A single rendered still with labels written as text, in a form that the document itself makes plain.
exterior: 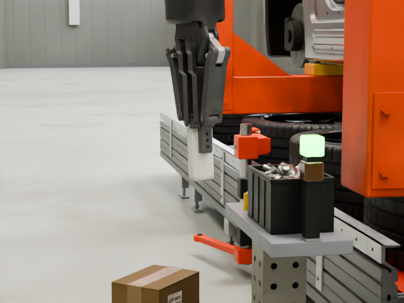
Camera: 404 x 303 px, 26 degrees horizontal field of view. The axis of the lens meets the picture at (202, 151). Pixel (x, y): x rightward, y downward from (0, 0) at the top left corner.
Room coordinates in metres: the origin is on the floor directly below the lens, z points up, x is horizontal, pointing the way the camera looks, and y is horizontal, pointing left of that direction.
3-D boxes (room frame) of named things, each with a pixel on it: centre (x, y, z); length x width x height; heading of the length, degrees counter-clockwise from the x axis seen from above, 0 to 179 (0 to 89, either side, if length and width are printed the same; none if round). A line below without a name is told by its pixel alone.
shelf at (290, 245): (1.91, -0.18, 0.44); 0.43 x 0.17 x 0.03; 11
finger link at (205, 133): (1.09, -0.01, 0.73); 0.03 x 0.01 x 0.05; 29
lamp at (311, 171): (1.71, -0.22, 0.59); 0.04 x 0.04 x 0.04; 11
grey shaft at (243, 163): (3.02, -0.16, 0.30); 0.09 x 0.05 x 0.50; 11
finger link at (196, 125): (1.10, 0.00, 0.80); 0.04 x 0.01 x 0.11; 119
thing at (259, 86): (3.84, -0.37, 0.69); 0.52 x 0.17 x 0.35; 101
